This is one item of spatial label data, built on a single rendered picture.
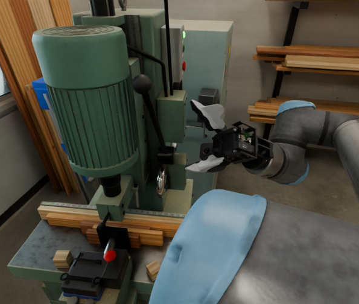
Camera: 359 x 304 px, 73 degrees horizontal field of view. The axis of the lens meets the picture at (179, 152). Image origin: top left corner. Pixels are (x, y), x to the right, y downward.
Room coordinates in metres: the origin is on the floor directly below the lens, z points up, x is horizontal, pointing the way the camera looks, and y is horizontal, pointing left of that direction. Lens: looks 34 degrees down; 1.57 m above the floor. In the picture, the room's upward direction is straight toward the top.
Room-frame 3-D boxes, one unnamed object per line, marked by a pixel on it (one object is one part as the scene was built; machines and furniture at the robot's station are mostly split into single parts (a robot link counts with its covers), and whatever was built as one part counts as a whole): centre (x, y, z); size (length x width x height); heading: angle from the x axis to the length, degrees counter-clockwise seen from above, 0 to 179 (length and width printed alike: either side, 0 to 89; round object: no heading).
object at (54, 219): (0.52, 0.14, 0.92); 0.62 x 0.02 x 0.04; 83
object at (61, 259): (0.41, 0.34, 0.92); 0.04 x 0.03 x 0.04; 90
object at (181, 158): (0.70, 0.02, 1.02); 0.09 x 0.07 x 0.12; 83
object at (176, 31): (0.83, 0.02, 1.40); 0.10 x 0.06 x 0.16; 173
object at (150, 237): (0.49, 0.16, 0.93); 0.22 x 0.01 x 0.06; 83
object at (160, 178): (0.64, 0.06, 1.02); 0.12 x 0.03 x 0.12; 173
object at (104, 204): (0.55, 0.19, 1.03); 0.14 x 0.07 x 0.09; 173
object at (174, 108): (0.73, 0.02, 1.23); 0.09 x 0.08 x 0.15; 173
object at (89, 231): (0.48, 0.20, 0.93); 0.17 x 0.02 x 0.05; 83
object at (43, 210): (0.55, 0.19, 0.93); 0.60 x 0.02 x 0.05; 83
